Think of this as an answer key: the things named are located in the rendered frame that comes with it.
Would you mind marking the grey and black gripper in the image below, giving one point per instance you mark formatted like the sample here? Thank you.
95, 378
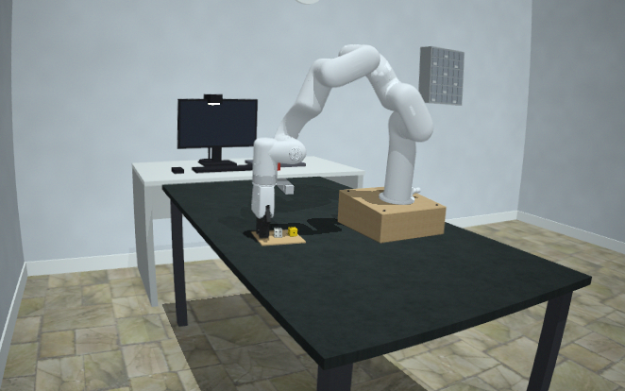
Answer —
263, 201

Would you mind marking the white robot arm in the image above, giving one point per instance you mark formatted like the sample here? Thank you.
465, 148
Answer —
410, 121

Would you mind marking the beige square mat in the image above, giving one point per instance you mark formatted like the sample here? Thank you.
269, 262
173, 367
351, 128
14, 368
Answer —
284, 240

